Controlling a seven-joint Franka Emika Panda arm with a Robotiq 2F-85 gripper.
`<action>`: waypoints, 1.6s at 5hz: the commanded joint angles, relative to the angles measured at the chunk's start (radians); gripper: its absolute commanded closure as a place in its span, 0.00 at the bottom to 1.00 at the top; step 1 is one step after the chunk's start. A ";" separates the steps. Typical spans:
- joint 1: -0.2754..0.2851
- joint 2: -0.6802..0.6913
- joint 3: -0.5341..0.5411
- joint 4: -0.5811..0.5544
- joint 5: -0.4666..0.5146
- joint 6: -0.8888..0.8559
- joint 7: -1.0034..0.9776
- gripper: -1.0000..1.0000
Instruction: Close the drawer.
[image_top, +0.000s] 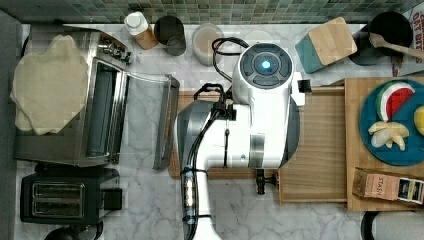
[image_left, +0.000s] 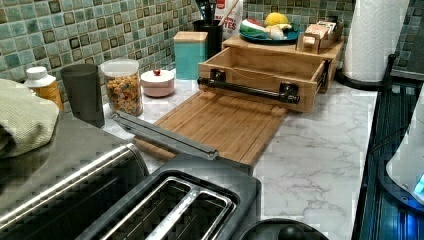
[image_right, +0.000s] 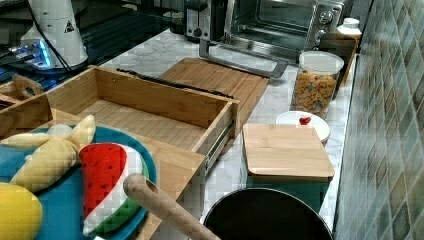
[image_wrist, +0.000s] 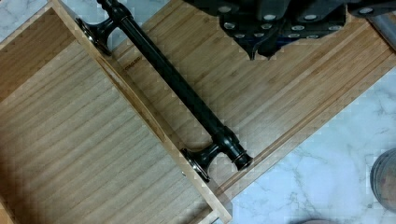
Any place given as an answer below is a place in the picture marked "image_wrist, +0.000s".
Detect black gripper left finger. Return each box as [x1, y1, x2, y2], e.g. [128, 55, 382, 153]
[184, 0, 280, 61]

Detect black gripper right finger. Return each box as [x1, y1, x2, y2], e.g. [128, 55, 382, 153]
[258, 0, 395, 57]

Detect wooden drawer with black handle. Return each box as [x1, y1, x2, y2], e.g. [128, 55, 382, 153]
[0, 0, 254, 224]

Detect bamboo cutting board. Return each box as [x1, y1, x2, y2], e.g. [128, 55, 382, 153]
[110, 0, 396, 200]

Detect grey round container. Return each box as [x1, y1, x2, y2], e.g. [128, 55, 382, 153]
[370, 149, 396, 212]

